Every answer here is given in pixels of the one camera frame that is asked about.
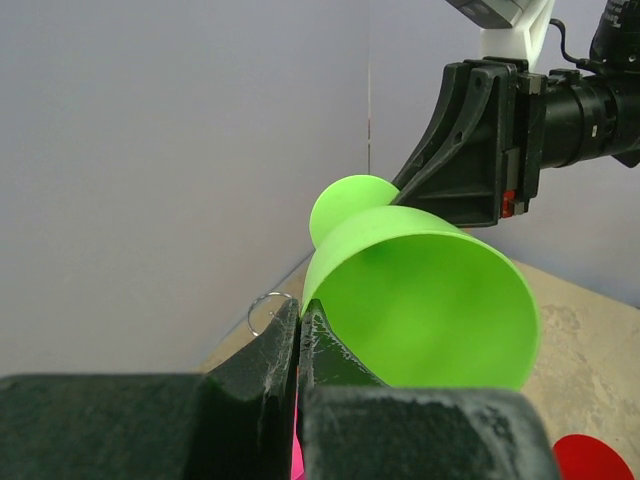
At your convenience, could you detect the pink plastic wine glass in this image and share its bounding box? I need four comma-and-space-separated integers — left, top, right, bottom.
290, 406, 305, 480

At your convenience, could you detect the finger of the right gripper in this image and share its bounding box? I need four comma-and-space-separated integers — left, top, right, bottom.
392, 60, 518, 228

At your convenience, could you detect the green plastic wine glass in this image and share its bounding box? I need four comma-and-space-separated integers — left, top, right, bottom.
302, 175, 541, 390

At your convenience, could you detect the red plastic wine glass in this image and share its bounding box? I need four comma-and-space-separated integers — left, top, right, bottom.
553, 434, 635, 480

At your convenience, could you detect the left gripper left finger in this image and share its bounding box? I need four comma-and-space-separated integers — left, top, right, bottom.
1, 300, 299, 479

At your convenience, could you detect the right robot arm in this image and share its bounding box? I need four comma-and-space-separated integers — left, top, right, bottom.
393, 1, 639, 227

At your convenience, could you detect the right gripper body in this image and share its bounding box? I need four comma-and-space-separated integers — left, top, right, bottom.
500, 69, 639, 218

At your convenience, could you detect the chrome wine glass rack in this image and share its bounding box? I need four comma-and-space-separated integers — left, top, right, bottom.
246, 291, 292, 337

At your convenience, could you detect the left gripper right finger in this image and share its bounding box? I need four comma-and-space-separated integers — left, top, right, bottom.
298, 300, 558, 479

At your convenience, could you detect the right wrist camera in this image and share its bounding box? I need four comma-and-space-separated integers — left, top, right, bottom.
447, 0, 556, 69

